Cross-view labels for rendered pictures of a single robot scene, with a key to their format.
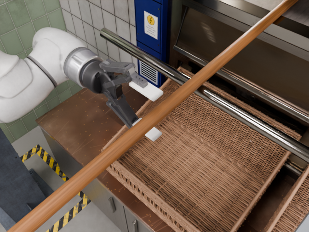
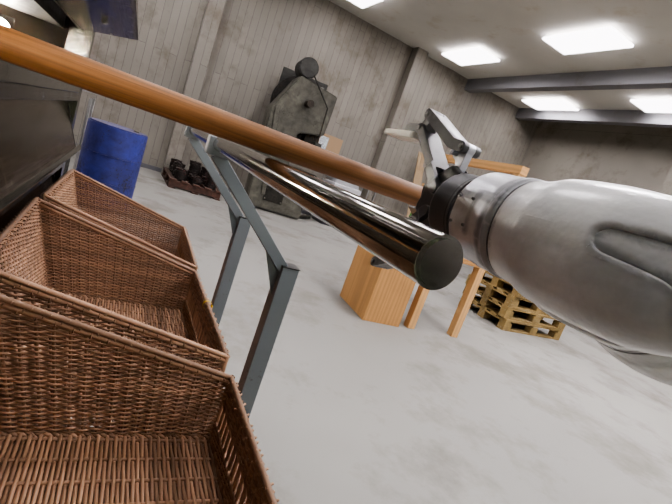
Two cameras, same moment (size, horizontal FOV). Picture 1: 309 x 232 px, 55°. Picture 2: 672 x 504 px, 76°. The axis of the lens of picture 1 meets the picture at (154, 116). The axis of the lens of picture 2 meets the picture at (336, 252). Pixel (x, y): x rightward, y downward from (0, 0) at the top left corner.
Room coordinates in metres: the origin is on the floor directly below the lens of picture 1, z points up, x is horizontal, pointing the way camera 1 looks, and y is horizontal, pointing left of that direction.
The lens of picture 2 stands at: (0.99, 0.18, 1.19)
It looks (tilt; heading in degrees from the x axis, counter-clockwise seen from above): 10 degrees down; 199
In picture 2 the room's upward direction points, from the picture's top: 20 degrees clockwise
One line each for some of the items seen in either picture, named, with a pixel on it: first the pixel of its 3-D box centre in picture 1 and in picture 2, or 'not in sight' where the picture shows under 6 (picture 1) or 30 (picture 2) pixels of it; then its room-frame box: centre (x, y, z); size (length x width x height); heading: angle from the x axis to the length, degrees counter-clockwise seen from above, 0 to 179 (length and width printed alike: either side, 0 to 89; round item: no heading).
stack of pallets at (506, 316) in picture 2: not in sight; (519, 291); (-5.61, 0.63, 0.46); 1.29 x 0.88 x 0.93; 139
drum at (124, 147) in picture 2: not in sight; (109, 166); (-2.43, -3.76, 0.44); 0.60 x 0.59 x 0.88; 46
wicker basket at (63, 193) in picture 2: not in sight; (124, 233); (-0.20, -1.05, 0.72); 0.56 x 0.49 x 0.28; 47
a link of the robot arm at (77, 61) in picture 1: (86, 68); (501, 224); (0.57, 0.17, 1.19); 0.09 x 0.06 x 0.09; 138
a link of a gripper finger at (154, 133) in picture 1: (146, 129); not in sight; (0.43, 0.02, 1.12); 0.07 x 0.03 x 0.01; 48
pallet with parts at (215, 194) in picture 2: not in sight; (193, 174); (-5.59, -5.33, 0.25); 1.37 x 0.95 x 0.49; 48
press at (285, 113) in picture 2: not in sight; (297, 140); (-6.88, -4.18, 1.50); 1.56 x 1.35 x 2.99; 138
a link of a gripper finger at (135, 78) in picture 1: (136, 75); (423, 123); (0.45, 0.04, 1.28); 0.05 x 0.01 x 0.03; 48
